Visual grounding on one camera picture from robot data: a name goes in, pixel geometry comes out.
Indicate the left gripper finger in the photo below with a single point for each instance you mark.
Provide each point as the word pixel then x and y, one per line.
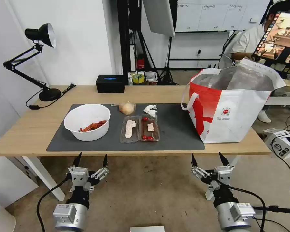
pixel 77 161
pixel 99 174

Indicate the yellow tape roll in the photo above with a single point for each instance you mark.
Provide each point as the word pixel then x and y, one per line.
pixel 138 78

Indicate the red fire extinguisher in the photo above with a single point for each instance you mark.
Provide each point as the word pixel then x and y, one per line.
pixel 141 62

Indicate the white table leg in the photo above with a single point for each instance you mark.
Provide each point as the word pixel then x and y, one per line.
pixel 45 176

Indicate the black light stand tripod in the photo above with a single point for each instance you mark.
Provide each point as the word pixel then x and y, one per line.
pixel 168 70

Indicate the red crayfish shells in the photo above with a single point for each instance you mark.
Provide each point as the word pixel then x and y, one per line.
pixel 91 126

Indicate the whiteboard with printed sheets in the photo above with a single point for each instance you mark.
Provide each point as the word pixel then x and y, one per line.
pixel 212 14

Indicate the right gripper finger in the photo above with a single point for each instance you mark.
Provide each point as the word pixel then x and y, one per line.
pixel 200 174
pixel 224 160

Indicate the black horizontal stand bar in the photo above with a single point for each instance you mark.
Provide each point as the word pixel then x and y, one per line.
pixel 277 209

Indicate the white round takeout bowl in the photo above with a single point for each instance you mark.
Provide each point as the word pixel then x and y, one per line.
pixel 87 113

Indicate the robot front shell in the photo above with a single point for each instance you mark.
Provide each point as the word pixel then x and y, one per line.
pixel 147 229

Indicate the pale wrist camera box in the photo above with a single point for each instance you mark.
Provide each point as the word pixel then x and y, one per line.
pixel 79 176
pixel 223 176

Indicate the person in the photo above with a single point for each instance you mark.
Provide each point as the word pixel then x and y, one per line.
pixel 246 41

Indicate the white and red takeout bag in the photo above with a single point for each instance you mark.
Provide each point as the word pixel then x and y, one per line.
pixel 227 108

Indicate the black tissue box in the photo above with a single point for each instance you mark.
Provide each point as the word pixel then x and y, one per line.
pixel 109 84

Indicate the white drawer cabinet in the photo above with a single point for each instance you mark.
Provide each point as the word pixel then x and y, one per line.
pixel 12 178

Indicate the white waste bin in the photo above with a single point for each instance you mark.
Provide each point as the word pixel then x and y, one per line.
pixel 0 215

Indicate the white softbox light panel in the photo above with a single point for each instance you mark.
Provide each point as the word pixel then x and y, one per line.
pixel 159 17

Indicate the black desk lamp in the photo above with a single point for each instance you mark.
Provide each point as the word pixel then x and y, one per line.
pixel 44 32

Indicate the tilted computer monitor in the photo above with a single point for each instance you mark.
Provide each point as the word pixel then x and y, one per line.
pixel 280 36

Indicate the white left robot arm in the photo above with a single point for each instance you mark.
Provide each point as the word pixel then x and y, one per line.
pixel 70 217

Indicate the clear plastic clamshell container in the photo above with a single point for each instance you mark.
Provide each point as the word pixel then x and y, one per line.
pixel 138 130

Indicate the black metal shelf frame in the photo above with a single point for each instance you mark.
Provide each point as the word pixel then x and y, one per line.
pixel 124 36

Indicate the clear bag with bun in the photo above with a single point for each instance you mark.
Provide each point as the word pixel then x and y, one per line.
pixel 126 107

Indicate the white printed cardboard box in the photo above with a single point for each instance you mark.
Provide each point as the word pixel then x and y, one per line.
pixel 283 143

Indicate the dark grey table mat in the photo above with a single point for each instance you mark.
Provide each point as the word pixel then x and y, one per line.
pixel 173 135

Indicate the crumpled white tissue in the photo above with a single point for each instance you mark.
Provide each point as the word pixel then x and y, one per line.
pixel 150 110

